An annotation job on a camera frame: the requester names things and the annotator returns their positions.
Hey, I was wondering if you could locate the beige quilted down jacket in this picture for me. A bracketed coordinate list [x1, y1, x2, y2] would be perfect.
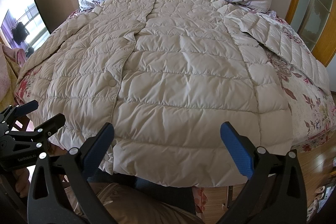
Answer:
[16, 0, 331, 188]

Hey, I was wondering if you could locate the person's left hand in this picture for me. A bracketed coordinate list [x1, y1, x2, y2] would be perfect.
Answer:
[15, 168, 30, 198]

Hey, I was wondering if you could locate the gold puffer left sleeve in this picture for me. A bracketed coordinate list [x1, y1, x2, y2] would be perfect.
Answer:
[63, 181, 206, 224]

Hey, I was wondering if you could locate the dark framed window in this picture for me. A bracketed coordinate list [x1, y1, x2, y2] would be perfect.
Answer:
[1, 0, 50, 57]

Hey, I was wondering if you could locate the floral bed quilt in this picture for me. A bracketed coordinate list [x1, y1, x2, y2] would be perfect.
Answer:
[14, 3, 336, 214]

